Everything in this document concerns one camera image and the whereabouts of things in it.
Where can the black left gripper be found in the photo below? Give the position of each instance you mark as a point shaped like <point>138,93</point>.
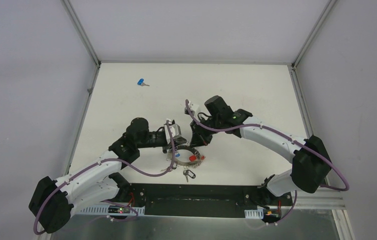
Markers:
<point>168,143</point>

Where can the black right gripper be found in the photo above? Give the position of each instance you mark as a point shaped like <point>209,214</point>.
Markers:
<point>199,138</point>

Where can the metal disc with keyrings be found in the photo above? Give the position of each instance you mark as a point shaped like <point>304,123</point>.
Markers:
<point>183,161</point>

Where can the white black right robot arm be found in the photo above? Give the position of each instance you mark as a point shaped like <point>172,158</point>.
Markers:
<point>308,156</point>

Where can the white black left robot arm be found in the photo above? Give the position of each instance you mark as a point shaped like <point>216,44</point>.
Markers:
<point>55,201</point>

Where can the red key tag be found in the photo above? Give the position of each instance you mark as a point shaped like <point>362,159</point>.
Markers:
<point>192,158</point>

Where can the silver key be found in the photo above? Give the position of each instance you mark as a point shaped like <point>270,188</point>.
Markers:
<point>188,174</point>

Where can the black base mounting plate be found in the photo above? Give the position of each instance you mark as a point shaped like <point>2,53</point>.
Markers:
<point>185,200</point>

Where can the blue capped key far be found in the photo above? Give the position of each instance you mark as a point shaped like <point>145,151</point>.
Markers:
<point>142,83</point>

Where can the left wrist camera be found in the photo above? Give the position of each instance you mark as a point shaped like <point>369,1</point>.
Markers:
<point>172,130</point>

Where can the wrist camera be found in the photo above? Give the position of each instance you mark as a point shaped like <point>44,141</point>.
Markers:
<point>172,130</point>
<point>193,108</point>

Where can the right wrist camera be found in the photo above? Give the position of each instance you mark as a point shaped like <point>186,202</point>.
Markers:
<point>193,108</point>

